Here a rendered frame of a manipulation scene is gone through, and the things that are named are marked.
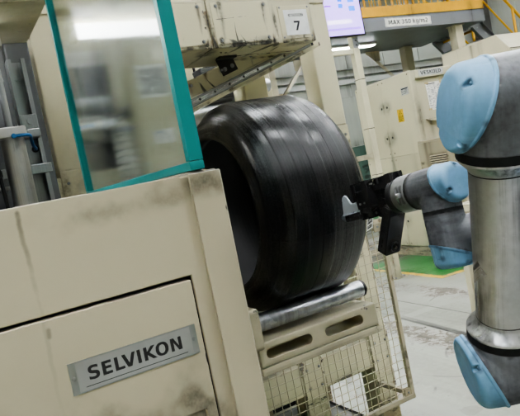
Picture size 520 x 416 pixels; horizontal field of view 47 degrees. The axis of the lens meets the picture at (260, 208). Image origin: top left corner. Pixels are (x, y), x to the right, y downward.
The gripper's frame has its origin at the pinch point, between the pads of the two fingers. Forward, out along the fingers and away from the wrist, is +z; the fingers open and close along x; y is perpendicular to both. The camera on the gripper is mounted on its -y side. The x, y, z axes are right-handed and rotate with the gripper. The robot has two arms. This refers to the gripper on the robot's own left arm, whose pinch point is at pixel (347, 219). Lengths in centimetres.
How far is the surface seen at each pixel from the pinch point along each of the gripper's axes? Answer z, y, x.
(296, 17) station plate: 39, 66, -30
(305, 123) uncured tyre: 4.5, 24.8, 1.1
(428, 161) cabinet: 330, 34, -364
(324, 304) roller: 15.4, -19.1, 2.2
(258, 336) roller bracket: 11.9, -20.5, 23.9
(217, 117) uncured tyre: 18.9, 32.8, 16.3
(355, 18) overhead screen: 301, 177, -294
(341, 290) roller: 15.8, -17.1, -4.0
